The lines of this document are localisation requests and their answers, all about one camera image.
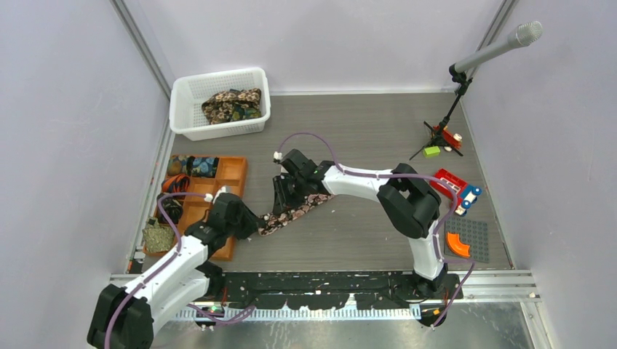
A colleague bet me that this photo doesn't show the black microphone tripod stand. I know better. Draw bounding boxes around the black microphone tripod stand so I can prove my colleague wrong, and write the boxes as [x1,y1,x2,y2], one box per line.
[409,64,473,160]

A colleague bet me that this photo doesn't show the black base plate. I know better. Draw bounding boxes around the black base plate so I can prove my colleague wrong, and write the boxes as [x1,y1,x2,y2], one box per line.
[198,271,462,310]

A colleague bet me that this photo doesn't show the floral ties in basket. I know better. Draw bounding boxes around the floral ties in basket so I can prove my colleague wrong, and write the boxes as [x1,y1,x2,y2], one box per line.
[202,88,262,124]

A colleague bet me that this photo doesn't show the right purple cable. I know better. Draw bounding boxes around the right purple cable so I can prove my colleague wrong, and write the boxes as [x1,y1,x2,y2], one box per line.
[274,132,476,329]

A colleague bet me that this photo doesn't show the grey microphone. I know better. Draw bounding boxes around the grey microphone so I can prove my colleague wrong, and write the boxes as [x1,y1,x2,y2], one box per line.
[449,21,544,75]

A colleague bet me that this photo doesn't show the orange curved toy piece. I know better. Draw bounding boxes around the orange curved toy piece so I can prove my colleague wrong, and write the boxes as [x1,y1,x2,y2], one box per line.
[446,232,471,258]

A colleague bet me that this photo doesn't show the blue floral rolled tie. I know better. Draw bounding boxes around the blue floral rolled tie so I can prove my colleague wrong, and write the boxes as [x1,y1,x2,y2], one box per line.
[189,156,220,178]

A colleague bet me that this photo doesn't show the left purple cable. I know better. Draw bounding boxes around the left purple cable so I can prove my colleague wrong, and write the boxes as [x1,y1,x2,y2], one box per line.
[103,192,256,349]

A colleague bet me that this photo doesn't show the yellow floral rolled tie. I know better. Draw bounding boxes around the yellow floral rolled tie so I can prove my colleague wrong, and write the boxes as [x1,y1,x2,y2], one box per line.
[167,155,190,177]

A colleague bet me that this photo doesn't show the red toy piece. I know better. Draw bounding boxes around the red toy piece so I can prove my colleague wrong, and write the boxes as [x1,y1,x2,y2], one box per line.
[431,126,462,151]

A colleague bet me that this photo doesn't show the grey studded baseplate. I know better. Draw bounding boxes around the grey studded baseplate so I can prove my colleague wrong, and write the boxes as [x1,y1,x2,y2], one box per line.
[444,217,490,263]

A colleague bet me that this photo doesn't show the orange striped rolled tie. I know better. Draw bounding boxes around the orange striped rolled tie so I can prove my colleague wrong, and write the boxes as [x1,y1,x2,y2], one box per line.
[161,173,191,193]

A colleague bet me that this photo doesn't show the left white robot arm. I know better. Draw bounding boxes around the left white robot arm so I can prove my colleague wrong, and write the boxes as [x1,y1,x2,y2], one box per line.
[87,188,264,348]

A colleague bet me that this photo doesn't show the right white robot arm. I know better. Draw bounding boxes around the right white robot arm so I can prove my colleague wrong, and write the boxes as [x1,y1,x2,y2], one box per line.
[272,149,447,299]

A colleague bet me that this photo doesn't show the black pink floral tie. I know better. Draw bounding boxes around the black pink floral tie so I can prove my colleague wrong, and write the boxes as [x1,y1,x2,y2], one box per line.
[258,194,334,236]

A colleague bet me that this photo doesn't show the red toy bus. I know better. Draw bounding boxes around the red toy bus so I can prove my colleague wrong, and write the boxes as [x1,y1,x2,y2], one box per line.
[429,168,483,217]

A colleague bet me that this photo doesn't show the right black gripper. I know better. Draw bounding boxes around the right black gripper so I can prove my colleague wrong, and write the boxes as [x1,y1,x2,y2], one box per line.
[273,174,308,215]

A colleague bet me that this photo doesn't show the orange wooden compartment tray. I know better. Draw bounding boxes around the orange wooden compartment tray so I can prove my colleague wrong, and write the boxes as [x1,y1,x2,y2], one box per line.
[149,155,249,261]

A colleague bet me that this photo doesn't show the white plastic basket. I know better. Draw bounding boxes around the white plastic basket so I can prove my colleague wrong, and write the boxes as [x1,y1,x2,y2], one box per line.
[169,68,271,141]

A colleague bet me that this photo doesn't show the green toy block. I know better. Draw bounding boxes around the green toy block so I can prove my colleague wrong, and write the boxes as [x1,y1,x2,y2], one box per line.
[422,146,441,159]

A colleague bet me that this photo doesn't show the dark patterned rolled tie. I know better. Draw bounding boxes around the dark patterned rolled tie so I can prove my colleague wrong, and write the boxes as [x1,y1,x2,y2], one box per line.
[162,197,183,224]

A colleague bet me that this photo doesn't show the olive patterned rolled tie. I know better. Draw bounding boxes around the olive patterned rolled tie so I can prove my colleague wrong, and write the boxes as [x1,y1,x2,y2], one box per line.
[142,217,175,253]

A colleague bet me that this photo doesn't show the purple cable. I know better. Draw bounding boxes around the purple cable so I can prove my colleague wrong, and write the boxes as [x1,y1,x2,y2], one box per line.
[103,192,256,349]
[274,132,476,329]

